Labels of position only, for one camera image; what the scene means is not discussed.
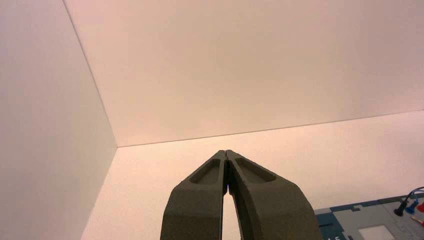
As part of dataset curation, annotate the blue jumper wire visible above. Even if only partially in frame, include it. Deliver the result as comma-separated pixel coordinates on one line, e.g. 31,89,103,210
404,186,424,215

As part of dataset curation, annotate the white display window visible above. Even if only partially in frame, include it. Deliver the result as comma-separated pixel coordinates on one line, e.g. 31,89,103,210
357,225,398,240

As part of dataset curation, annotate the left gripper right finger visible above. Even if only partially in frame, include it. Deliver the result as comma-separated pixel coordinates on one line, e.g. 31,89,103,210
225,149,323,240

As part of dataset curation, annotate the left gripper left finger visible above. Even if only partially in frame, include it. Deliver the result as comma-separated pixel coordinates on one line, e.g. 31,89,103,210
160,150,229,240

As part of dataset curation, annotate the dark teal control panel board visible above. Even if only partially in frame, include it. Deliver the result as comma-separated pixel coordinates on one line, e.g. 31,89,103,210
314,193,424,240

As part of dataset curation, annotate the red jumper wire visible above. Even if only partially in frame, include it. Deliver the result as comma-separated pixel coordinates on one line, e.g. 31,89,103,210
411,202,424,228

